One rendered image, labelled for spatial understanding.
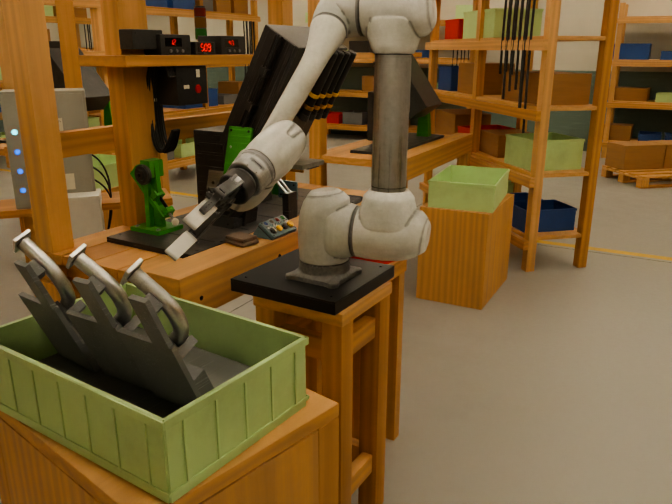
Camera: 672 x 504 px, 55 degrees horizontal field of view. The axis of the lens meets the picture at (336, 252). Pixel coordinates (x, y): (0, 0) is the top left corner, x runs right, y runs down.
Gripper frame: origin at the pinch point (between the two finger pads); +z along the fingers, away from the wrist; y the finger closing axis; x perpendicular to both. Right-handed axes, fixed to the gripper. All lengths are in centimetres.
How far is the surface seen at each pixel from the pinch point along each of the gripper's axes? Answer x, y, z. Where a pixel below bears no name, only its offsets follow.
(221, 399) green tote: 26.2, -5.8, 17.4
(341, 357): 50, -47, -33
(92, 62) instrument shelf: -79, -81, -78
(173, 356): 14.1, -5.9, 17.1
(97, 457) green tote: 16.1, -24.1, 34.8
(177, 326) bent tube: 11.0, -2.4, 13.6
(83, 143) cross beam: -64, -101, -62
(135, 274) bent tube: -0.8, 1.1, 12.9
